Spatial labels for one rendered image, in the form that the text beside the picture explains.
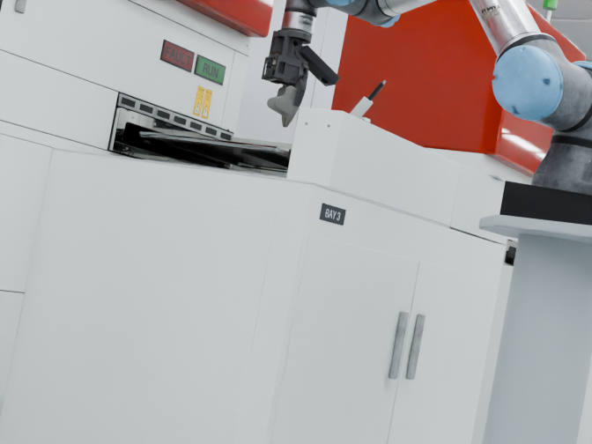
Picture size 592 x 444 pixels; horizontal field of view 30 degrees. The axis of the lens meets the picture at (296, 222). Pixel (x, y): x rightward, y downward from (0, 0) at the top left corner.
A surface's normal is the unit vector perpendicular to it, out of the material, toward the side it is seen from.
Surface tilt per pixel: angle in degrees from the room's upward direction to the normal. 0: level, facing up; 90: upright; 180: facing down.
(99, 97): 90
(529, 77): 95
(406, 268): 90
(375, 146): 90
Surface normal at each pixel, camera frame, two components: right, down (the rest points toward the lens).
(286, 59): 0.46, 0.04
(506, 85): -0.75, -0.07
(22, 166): 0.84, 0.13
